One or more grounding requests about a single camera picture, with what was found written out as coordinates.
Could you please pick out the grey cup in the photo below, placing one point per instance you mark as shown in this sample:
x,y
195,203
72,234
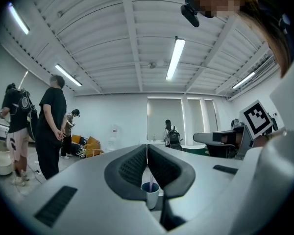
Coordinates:
x,y
150,199

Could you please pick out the black head-mounted camera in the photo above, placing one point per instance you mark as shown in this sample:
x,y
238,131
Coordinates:
x,y
189,15

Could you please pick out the yellow armchair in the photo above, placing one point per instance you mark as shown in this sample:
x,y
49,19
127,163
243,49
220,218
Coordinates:
x,y
90,144

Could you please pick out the window roller blind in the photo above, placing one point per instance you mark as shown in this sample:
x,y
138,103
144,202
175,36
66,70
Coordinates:
x,y
164,116
194,115
210,115

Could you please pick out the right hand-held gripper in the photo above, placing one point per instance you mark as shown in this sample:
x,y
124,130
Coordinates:
x,y
256,119

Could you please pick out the white air vent grille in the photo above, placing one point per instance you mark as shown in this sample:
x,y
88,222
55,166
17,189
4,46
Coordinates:
x,y
265,67

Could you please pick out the fluorescent ceiling light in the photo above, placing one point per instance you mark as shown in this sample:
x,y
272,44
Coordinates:
x,y
19,18
68,75
243,80
175,59

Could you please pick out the green counter white top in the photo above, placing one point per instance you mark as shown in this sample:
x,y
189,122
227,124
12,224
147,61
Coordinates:
x,y
194,150

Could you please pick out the purple toothbrush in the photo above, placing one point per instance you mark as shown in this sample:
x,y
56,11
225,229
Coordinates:
x,y
151,182

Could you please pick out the person's right forearm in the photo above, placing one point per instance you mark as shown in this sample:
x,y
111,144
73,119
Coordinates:
x,y
264,139

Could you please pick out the white round tub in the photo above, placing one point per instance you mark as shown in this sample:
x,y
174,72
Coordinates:
x,y
1,160

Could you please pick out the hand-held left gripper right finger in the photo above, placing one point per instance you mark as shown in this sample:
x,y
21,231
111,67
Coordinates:
x,y
166,168

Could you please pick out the white water dispenser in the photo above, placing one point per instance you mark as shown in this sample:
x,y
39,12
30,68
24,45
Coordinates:
x,y
114,138

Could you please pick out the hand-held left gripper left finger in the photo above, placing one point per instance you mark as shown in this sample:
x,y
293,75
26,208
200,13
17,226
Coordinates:
x,y
129,166

